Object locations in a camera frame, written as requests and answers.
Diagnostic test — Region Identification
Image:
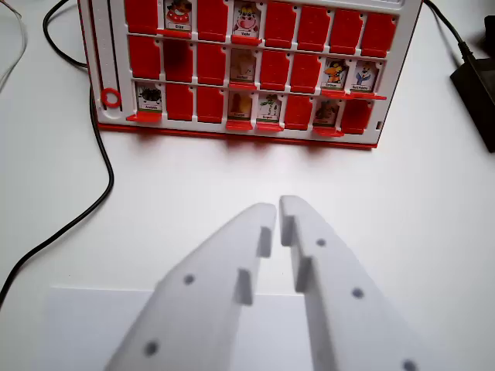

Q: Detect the red and white game board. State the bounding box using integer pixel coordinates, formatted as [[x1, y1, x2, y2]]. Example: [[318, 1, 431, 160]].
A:
[[77, 0, 425, 151]]

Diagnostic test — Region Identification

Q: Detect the black power adapter box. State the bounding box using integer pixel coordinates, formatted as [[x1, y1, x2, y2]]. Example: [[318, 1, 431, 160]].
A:
[[449, 15, 495, 154]]

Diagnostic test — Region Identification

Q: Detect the long black cable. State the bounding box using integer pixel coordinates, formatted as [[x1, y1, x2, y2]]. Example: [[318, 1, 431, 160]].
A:
[[0, 0, 115, 310]]

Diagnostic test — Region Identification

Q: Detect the black cable with strain relief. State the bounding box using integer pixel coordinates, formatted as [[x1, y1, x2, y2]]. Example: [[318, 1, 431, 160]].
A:
[[423, 0, 476, 65]]

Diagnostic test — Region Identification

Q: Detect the thin grey wire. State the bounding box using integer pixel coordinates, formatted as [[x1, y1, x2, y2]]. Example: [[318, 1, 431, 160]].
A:
[[0, 0, 29, 90]]

